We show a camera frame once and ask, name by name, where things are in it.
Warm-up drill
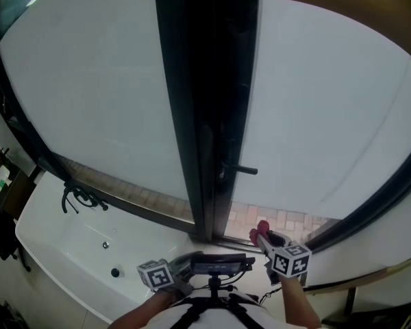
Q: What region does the pink cleaning cloth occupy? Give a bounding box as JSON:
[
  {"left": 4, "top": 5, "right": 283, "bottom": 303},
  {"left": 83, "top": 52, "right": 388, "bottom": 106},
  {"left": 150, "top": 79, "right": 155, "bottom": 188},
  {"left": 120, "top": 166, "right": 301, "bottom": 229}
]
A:
[{"left": 249, "top": 219, "right": 272, "bottom": 245}]

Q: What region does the black metal stand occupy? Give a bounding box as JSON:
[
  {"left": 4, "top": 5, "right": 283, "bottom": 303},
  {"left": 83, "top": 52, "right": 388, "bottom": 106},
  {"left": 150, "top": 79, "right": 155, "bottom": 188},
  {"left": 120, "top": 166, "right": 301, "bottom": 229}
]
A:
[{"left": 321, "top": 300, "right": 411, "bottom": 329}]

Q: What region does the black office chair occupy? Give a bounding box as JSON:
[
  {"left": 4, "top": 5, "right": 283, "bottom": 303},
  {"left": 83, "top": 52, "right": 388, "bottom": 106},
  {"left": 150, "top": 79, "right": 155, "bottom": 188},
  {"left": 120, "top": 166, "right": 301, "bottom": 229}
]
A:
[{"left": 0, "top": 190, "right": 32, "bottom": 273}]

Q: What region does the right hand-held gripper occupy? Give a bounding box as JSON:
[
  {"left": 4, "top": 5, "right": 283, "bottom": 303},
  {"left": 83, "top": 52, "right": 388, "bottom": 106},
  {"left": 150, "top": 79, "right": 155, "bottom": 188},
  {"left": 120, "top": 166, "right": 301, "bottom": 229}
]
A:
[{"left": 256, "top": 230, "right": 313, "bottom": 287}]

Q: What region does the black phone mount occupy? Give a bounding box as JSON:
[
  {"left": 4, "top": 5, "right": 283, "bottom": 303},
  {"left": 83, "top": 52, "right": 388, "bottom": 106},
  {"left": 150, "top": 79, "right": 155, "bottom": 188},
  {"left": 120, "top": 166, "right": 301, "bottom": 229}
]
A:
[{"left": 195, "top": 274, "right": 234, "bottom": 303}]

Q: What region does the black window handle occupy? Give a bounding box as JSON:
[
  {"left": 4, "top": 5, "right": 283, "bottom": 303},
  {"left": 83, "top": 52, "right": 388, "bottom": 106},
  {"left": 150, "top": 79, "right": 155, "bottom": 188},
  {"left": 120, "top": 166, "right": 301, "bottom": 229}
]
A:
[{"left": 220, "top": 161, "right": 259, "bottom": 177}]

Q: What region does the black bathtub faucet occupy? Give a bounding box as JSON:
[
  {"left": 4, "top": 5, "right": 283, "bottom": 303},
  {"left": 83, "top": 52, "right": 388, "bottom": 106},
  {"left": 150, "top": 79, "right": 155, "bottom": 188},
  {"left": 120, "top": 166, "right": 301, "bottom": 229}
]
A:
[{"left": 61, "top": 182, "right": 110, "bottom": 215}]

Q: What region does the black chest harness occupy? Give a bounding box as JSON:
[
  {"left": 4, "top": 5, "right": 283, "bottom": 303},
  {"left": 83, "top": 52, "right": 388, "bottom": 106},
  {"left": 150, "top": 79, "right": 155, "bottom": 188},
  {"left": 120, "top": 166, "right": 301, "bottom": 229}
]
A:
[{"left": 169, "top": 295, "right": 265, "bottom": 329}]

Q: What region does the black chest-mounted phone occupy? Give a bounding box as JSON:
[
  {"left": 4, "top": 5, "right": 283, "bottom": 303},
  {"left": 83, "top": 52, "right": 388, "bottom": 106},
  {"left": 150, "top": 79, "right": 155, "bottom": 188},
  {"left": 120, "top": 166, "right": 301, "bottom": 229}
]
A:
[{"left": 190, "top": 253, "right": 256, "bottom": 277}]

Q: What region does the person's right forearm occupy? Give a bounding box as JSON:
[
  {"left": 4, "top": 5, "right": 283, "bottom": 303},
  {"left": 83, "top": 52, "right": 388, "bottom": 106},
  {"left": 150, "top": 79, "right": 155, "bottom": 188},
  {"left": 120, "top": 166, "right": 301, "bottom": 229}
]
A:
[{"left": 279, "top": 276, "right": 322, "bottom": 329}]

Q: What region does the wooden shelf board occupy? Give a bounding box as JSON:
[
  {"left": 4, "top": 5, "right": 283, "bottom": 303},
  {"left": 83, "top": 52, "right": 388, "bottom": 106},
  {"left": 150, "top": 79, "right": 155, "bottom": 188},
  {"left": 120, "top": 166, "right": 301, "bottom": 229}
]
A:
[{"left": 303, "top": 252, "right": 411, "bottom": 318}]

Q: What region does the white bathtub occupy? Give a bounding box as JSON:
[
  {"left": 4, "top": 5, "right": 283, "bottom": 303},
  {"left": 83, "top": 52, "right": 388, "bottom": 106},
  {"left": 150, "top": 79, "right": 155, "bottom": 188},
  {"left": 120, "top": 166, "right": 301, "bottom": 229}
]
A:
[{"left": 15, "top": 169, "right": 206, "bottom": 324}]

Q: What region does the white shirt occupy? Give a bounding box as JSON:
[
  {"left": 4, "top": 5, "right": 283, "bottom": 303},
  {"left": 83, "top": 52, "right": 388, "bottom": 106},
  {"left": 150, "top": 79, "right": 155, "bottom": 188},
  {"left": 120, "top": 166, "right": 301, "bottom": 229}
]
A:
[{"left": 150, "top": 291, "right": 288, "bottom": 329}]

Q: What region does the dark window frame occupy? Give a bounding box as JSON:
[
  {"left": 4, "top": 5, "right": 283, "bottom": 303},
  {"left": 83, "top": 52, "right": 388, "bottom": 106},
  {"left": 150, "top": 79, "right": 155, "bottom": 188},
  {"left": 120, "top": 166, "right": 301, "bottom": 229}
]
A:
[{"left": 191, "top": 0, "right": 411, "bottom": 253}]

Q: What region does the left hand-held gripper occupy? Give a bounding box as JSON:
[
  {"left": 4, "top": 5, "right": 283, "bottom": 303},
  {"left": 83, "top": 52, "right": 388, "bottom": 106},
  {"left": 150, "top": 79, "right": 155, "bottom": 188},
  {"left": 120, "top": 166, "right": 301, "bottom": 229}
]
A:
[{"left": 136, "top": 250, "right": 204, "bottom": 298}]

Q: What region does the person's left forearm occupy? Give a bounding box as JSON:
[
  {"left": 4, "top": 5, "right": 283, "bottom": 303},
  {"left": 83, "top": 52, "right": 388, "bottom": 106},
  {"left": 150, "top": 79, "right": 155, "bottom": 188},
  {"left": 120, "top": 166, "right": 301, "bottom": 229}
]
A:
[{"left": 108, "top": 288, "right": 179, "bottom": 329}]

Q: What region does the black cable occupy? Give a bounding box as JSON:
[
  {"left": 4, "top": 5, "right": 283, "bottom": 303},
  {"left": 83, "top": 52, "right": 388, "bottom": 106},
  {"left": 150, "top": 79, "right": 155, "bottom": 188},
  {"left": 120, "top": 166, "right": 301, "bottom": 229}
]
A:
[{"left": 258, "top": 285, "right": 284, "bottom": 304}]

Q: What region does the brown wooden cabinet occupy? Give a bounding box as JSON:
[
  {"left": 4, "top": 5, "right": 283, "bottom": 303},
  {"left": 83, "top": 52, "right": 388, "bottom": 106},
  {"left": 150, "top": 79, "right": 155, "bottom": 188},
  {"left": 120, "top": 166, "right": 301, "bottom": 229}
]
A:
[{"left": 0, "top": 162, "right": 38, "bottom": 219}]

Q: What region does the white device green light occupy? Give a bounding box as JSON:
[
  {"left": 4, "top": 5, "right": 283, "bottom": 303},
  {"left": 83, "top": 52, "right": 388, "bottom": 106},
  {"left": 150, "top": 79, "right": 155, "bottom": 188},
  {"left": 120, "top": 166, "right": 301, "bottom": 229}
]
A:
[{"left": 0, "top": 167, "right": 14, "bottom": 194}]

